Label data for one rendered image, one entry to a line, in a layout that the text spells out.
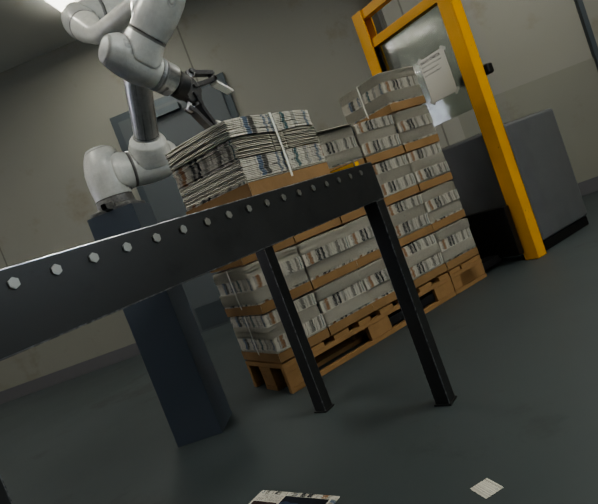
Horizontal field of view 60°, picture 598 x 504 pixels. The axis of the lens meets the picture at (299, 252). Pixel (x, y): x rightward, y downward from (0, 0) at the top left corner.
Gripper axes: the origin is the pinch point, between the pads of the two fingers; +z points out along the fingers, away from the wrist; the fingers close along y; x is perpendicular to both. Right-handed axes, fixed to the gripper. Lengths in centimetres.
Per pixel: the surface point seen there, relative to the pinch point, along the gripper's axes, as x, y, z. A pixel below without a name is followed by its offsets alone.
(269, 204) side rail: 29, 44, -14
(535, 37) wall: 21, -209, 335
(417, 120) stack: -9, -62, 148
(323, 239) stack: -38, 13, 92
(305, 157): 14.6, 15.6, 18.1
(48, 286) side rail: 28, 70, -61
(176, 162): -10.5, 17.9, -11.4
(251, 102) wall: -190, -181, 196
